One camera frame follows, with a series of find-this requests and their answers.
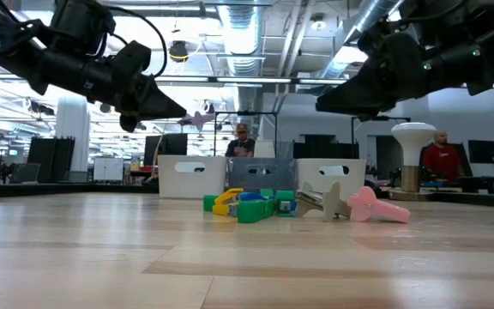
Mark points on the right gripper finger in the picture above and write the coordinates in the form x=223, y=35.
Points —
x=358, y=113
x=367, y=86

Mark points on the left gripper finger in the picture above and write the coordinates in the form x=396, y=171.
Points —
x=161, y=117
x=157, y=103

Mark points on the beige staple remover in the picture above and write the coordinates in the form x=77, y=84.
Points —
x=335, y=201

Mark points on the green mini stapler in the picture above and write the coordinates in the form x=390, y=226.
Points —
x=251, y=211
x=209, y=203
x=284, y=196
x=266, y=192

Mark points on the pink staple remover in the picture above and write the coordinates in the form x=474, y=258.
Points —
x=380, y=209

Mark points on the yellow mini stapler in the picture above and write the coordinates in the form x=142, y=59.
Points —
x=223, y=209

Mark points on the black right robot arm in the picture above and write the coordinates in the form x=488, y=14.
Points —
x=487, y=43

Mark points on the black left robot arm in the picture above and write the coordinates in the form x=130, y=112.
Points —
x=15, y=47

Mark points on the black round speaker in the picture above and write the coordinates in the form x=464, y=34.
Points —
x=105, y=107

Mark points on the purple hanging decoration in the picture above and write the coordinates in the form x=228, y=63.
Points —
x=197, y=119

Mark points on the white round column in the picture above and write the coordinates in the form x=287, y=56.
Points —
x=80, y=129

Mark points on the wide black monitor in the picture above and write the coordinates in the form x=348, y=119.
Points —
x=324, y=150

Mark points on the black hanging ceiling fixture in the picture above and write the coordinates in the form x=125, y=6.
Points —
x=178, y=50

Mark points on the white mushroom lamp brass base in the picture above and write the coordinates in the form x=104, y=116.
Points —
x=414, y=137

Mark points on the white plastic bin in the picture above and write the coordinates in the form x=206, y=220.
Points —
x=170, y=186
x=358, y=184

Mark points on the white cabinet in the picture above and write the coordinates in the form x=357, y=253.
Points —
x=107, y=169

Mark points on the person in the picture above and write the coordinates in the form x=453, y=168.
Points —
x=240, y=148
x=442, y=161

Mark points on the black cabinet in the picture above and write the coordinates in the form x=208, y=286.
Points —
x=50, y=159

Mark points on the grey translucent plastic bin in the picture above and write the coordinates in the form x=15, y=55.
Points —
x=238, y=180

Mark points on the white laptop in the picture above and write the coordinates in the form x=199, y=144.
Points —
x=264, y=149

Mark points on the dark desk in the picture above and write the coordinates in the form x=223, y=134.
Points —
x=487, y=179

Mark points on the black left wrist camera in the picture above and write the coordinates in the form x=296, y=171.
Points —
x=132, y=60

